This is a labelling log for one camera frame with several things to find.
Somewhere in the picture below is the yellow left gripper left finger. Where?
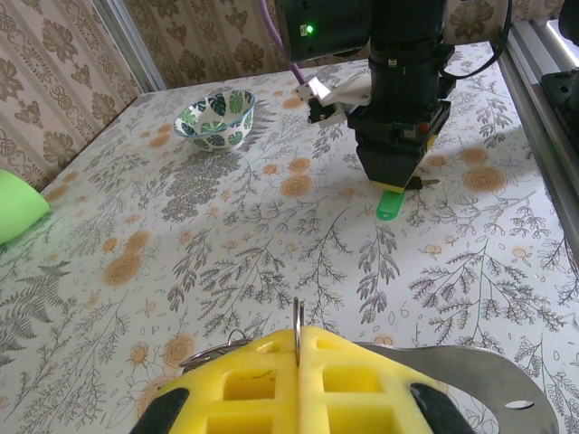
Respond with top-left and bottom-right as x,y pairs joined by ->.
130,328 -> 302,434

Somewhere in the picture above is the metal keyring plate with rings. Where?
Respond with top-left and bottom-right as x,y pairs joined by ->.
178,296 -> 560,434

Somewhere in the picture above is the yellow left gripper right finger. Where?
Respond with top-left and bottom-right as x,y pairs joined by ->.
298,327 -> 458,434

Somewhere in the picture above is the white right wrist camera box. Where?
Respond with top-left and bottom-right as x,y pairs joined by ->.
293,75 -> 373,127

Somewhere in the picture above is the thin black wire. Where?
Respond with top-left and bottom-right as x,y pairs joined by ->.
441,0 -> 515,81

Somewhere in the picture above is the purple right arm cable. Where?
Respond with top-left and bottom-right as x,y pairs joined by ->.
257,0 -> 311,87

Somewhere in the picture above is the green wine glass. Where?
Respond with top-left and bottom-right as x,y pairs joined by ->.
0,169 -> 51,245

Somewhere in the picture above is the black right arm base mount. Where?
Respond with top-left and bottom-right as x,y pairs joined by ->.
540,67 -> 579,132

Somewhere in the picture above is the leaf pattern bowl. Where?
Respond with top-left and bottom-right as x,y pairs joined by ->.
174,89 -> 257,155

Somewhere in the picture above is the green tag with black key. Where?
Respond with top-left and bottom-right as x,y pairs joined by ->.
375,178 -> 440,222

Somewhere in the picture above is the aluminium frame post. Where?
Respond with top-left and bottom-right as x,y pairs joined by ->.
97,0 -> 168,91

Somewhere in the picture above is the long aluminium base rail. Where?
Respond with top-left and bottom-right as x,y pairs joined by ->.
497,17 -> 579,236

